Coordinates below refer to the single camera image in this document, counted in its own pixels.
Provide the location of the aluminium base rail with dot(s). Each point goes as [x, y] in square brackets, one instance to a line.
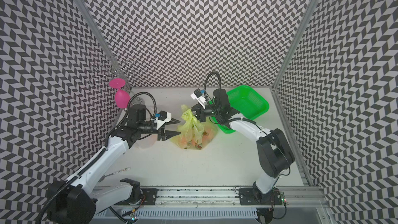
[282, 205]

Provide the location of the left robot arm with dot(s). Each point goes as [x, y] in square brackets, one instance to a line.
[75, 200]

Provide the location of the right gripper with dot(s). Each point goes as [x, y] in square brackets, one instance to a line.
[200, 113]

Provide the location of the green plastic basket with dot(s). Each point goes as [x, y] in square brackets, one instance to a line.
[248, 101]

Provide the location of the aluminium corner post right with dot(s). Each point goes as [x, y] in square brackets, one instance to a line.
[308, 13]

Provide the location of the yellow green plastic bag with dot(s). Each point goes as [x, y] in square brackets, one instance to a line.
[193, 133]

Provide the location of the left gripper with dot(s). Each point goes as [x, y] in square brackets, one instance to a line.
[165, 135]

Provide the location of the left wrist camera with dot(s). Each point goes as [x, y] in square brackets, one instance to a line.
[162, 118]

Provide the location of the white plastic bag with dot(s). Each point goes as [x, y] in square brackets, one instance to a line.
[147, 142]

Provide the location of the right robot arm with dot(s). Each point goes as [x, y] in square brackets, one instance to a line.
[274, 152]

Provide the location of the wire rack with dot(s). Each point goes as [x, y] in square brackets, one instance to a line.
[100, 76]

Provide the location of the pink plastic cup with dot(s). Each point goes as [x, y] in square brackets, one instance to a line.
[122, 98]

